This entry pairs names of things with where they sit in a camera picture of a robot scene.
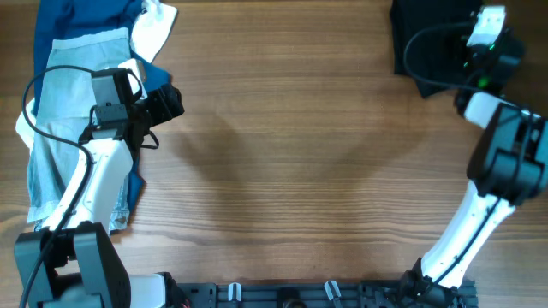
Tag blue garment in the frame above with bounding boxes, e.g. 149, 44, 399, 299
33, 0, 172, 215

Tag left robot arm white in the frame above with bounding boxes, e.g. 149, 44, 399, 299
14, 68, 191, 307

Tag black shorts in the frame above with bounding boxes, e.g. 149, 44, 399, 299
389, 0, 483, 84

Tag light denim shorts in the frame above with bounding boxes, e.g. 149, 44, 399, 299
27, 27, 130, 229

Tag white garment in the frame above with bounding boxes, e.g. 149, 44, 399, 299
130, 0, 178, 62

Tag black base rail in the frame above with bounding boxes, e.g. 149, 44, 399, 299
170, 280, 479, 308

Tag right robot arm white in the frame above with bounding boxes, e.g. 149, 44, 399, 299
391, 30, 547, 307

